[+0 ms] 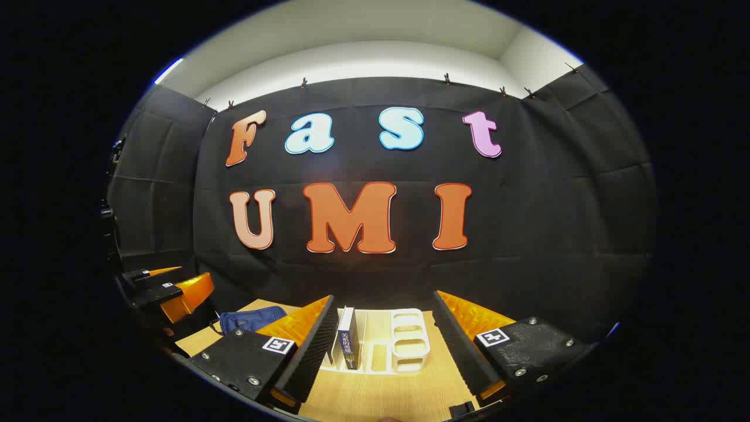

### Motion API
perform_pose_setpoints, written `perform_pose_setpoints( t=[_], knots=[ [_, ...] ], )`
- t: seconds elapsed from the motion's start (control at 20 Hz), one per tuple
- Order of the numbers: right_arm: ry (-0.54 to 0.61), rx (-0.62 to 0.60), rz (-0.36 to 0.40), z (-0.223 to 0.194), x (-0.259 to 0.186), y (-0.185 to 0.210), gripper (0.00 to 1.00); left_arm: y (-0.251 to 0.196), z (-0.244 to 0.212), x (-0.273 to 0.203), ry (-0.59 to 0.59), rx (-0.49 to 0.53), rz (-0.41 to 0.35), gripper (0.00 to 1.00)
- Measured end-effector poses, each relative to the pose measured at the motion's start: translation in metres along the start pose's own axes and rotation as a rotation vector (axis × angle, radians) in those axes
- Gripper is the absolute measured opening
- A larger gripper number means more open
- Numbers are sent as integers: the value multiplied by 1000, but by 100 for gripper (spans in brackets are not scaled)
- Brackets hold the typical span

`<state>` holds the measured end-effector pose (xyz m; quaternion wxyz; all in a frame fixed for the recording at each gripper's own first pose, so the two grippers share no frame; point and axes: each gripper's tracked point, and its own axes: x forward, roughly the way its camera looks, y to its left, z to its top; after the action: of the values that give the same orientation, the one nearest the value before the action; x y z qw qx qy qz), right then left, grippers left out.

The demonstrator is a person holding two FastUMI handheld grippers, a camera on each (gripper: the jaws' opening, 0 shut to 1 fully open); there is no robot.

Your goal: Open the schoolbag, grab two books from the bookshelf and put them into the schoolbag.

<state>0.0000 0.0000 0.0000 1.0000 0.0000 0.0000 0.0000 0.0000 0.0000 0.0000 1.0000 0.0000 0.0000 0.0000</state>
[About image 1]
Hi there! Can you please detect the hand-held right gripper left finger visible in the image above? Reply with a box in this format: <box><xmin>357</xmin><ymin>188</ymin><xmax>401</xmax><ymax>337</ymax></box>
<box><xmin>187</xmin><ymin>294</ymin><xmax>340</xmax><ymax>411</ymax></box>

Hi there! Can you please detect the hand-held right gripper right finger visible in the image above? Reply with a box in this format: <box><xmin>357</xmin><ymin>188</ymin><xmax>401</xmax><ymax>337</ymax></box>
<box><xmin>432</xmin><ymin>290</ymin><xmax>595</xmax><ymax>406</ymax></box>

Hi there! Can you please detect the dark blue book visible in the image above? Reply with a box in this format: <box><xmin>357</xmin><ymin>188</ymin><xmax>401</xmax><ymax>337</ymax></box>
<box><xmin>335</xmin><ymin>305</ymin><xmax>359</xmax><ymax>371</ymax></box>

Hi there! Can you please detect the white bookshelf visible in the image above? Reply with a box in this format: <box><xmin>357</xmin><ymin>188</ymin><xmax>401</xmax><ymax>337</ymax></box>
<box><xmin>321</xmin><ymin>307</ymin><xmax>432</xmax><ymax>376</ymax></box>

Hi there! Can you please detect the blue schoolbag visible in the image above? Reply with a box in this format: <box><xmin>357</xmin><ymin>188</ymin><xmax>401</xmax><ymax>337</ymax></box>
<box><xmin>210</xmin><ymin>305</ymin><xmax>288</xmax><ymax>336</ymax></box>

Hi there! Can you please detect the black backdrop cloth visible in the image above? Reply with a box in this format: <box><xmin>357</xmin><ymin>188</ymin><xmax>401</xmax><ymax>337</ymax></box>
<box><xmin>105</xmin><ymin>64</ymin><xmax>657</xmax><ymax>352</ymax></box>

